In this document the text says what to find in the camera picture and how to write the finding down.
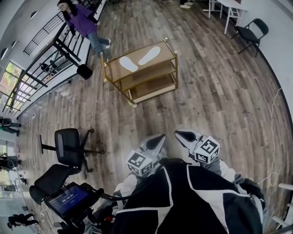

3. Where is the white floor cable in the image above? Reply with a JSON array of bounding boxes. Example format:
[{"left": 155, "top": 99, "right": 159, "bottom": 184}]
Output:
[{"left": 257, "top": 88, "right": 283, "bottom": 186}]

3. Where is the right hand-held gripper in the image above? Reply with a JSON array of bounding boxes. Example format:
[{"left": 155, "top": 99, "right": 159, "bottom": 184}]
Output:
[{"left": 174, "top": 128, "right": 221, "bottom": 165}]

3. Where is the person's left forearm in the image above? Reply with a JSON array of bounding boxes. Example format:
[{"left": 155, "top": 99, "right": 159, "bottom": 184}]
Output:
[{"left": 113, "top": 163, "right": 161, "bottom": 202}]

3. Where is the white metal frame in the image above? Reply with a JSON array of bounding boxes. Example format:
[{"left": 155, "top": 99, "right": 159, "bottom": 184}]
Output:
[{"left": 272, "top": 182, "right": 293, "bottom": 229}]

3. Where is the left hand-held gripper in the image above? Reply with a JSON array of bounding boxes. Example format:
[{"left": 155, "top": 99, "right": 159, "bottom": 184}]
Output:
[{"left": 126, "top": 134, "right": 166, "bottom": 178}]

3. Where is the black screen tablet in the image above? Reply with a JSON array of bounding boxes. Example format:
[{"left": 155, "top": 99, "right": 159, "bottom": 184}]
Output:
[{"left": 43, "top": 182, "right": 99, "bottom": 218}]

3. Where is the black chest mount rig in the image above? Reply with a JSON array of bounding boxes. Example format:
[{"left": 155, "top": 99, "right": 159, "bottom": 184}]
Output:
[{"left": 59, "top": 188, "right": 119, "bottom": 234}]

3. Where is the black round bin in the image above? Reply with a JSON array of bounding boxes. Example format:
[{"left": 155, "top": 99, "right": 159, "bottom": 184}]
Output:
[{"left": 76, "top": 64, "right": 93, "bottom": 80}]

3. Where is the black mesh chair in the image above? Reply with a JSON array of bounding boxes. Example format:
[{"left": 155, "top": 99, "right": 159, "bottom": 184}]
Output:
[{"left": 29, "top": 163, "right": 82, "bottom": 205}]

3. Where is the white table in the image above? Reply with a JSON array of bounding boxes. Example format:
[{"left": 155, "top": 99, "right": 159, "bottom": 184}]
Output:
[{"left": 203, "top": 0, "right": 249, "bottom": 35}]

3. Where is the black folding chair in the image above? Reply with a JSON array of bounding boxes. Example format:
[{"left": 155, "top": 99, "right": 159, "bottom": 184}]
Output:
[{"left": 230, "top": 18, "right": 270, "bottom": 58}]

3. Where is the black metal railing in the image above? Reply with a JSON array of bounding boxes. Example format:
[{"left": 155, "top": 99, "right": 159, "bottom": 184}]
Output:
[{"left": 0, "top": 0, "right": 108, "bottom": 115}]

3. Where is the gold wooden shoe rack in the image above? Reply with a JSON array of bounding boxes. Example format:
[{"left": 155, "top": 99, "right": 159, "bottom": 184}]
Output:
[{"left": 100, "top": 37, "right": 179, "bottom": 108}]

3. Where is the black office chair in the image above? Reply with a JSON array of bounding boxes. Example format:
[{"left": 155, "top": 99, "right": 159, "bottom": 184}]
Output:
[{"left": 38, "top": 128, "right": 105, "bottom": 179}]

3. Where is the person's right forearm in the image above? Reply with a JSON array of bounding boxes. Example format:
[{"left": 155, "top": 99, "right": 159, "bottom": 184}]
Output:
[{"left": 201, "top": 159, "right": 239, "bottom": 183}]

